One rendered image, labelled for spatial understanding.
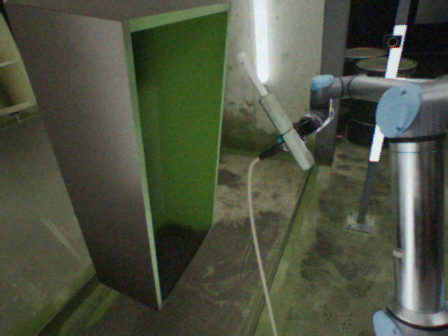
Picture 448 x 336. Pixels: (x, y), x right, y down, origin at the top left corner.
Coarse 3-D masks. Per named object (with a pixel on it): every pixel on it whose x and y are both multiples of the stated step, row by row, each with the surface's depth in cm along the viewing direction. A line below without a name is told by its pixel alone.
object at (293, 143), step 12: (240, 60) 100; (252, 72) 100; (264, 96) 99; (264, 108) 102; (276, 108) 99; (276, 120) 100; (288, 120) 100; (288, 132) 99; (276, 144) 106; (288, 144) 101; (300, 144) 100; (264, 156) 114; (300, 156) 99; (312, 156) 99; (300, 168) 102
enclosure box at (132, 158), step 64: (64, 0) 73; (128, 0) 82; (192, 0) 94; (64, 64) 67; (128, 64) 61; (192, 64) 119; (64, 128) 81; (128, 128) 70; (192, 128) 138; (128, 192) 85; (192, 192) 163; (128, 256) 109; (192, 256) 152
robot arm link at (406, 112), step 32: (384, 96) 65; (416, 96) 58; (384, 128) 65; (416, 128) 60; (416, 160) 61; (416, 192) 62; (416, 224) 64; (416, 256) 65; (416, 288) 67; (384, 320) 73; (416, 320) 67
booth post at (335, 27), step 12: (336, 0) 214; (348, 0) 211; (324, 12) 222; (336, 12) 219; (348, 12) 218; (324, 24) 226; (336, 24) 223; (324, 36) 231; (336, 36) 227; (324, 48) 236; (336, 48) 232; (324, 60) 241; (336, 60) 237; (324, 72) 246; (336, 72) 242; (336, 108) 258; (336, 120) 266; (324, 132) 276; (336, 132) 284; (324, 144) 283; (324, 156) 290
